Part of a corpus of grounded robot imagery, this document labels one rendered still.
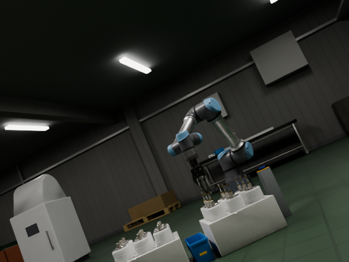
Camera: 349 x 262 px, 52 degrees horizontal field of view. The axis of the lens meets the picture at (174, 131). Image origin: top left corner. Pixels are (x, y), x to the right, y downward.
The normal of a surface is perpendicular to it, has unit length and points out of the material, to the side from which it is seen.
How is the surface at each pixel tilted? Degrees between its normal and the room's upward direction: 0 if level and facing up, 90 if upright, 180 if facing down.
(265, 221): 90
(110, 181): 90
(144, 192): 90
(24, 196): 71
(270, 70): 90
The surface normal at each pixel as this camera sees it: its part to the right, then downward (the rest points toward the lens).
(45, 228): -0.28, -0.04
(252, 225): 0.07, -0.19
